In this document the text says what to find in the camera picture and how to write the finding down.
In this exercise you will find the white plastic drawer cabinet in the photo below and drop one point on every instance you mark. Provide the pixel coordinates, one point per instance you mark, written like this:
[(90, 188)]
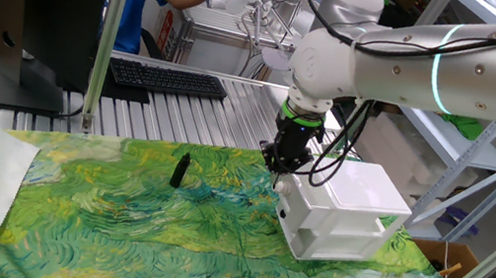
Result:
[(360, 189)]

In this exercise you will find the green cloth bundle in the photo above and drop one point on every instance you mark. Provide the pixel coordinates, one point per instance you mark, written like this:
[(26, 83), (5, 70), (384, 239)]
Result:
[(468, 126)]

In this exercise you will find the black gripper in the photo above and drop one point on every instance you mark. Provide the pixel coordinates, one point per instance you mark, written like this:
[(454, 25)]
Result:
[(295, 139)]

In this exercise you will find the painted landscape cloth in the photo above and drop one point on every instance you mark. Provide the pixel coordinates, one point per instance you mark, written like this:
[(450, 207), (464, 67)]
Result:
[(163, 235)]

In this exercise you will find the small black cylinder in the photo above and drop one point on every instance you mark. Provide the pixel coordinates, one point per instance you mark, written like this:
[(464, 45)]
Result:
[(180, 170)]

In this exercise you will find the grey metal shelf rack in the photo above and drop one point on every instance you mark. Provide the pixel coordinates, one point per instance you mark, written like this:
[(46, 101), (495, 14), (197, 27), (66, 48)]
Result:
[(466, 148)]

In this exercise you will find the white foam blocks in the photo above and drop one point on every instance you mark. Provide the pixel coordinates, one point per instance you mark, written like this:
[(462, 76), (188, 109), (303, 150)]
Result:
[(393, 149)]

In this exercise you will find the black keyboard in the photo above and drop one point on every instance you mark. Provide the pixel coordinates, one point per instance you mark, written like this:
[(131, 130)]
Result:
[(167, 79)]

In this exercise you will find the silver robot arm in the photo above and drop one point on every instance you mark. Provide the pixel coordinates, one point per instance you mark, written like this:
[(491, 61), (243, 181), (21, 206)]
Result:
[(488, 72)]

